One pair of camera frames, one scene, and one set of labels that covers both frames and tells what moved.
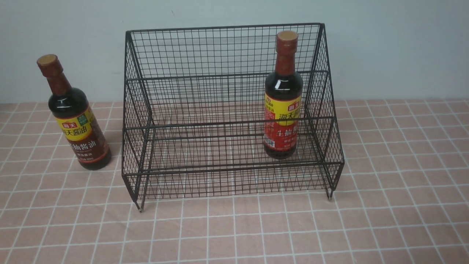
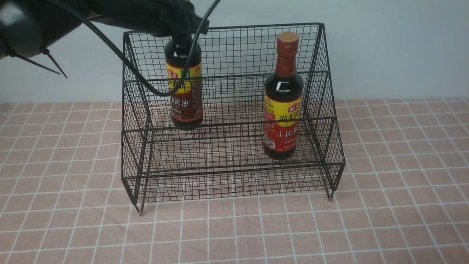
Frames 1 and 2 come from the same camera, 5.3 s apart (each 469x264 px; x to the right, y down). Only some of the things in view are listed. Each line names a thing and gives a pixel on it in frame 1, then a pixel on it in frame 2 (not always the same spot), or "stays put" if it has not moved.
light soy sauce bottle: [283, 99] stays put
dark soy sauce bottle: [71, 110] to [187, 104]
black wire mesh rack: [219, 108] stays put
